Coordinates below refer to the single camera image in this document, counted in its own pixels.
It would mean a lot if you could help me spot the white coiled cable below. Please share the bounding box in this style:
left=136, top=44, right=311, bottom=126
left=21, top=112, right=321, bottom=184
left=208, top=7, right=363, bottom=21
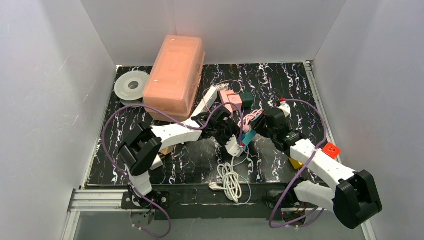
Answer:
left=216, top=155, right=246, bottom=204

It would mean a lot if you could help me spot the white three pin plug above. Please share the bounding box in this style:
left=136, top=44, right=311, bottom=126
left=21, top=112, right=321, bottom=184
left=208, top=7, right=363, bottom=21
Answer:
left=208, top=182, right=226, bottom=191

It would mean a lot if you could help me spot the pink cube socket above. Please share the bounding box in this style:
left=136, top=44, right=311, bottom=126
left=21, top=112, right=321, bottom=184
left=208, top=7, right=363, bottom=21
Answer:
left=228, top=94, right=243, bottom=112

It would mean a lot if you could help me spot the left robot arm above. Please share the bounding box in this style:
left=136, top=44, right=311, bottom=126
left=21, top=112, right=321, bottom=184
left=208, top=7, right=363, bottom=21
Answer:
left=118, top=107, right=244, bottom=198

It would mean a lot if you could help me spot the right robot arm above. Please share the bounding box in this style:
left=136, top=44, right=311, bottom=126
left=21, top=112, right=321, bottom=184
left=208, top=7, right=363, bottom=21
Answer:
left=251, top=108, right=383, bottom=229

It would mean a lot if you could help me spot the teal power strip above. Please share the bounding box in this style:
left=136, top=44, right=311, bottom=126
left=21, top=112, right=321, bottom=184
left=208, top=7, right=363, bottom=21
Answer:
left=241, top=129, right=257, bottom=146

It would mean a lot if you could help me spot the pink coiled cable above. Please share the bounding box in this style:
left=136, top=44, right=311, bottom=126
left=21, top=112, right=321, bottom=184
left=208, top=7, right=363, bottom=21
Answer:
left=241, top=109, right=266, bottom=128

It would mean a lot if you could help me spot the grey filament spool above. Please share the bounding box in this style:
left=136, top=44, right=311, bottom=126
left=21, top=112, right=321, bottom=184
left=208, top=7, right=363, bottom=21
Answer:
left=114, top=70, right=150, bottom=106

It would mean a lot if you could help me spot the aluminium frame rail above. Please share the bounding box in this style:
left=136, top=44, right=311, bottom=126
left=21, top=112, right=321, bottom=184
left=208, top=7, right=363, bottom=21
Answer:
left=303, top=61, right=377, bottom=240

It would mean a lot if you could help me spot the red cube socket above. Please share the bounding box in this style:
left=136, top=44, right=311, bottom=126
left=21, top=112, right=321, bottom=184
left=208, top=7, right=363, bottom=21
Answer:
left=322, top=142, right=342, bottom=160

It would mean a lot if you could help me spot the pink plastic storage box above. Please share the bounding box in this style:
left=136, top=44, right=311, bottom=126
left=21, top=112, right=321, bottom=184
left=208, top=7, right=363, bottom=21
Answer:
left=143, top=35, right=205, bottom=122

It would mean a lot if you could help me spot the dark green cube socket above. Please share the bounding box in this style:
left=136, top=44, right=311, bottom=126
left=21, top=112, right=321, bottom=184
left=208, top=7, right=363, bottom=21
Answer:
left=239, top=92, right=254, bottom=109

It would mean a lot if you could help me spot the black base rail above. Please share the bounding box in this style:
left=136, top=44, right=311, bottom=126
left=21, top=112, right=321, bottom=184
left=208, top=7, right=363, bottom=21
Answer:
left=120, top=182, right=319, bottom=222

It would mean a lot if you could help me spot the white power strip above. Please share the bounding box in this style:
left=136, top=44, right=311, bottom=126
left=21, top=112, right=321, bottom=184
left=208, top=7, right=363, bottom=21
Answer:
left=190, top=86, right=220, bottom=118

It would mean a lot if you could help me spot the tan cube socket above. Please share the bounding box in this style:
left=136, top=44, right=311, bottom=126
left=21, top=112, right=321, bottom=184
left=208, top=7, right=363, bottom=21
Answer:
left=159, top=145, right=175, bottom=156

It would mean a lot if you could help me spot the yellow cube socket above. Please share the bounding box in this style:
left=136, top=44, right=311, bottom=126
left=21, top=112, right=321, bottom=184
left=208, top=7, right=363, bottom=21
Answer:
left=289, top=157, right=304, bottom=170

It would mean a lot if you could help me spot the white cube socket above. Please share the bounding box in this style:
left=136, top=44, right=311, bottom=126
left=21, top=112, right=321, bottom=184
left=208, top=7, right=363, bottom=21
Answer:
left=150, top=155, right=163, bottom=171

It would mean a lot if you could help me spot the thin pink cable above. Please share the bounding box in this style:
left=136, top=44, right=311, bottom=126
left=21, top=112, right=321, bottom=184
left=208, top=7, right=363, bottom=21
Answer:
left=202, top=79, right=244, bottom=100

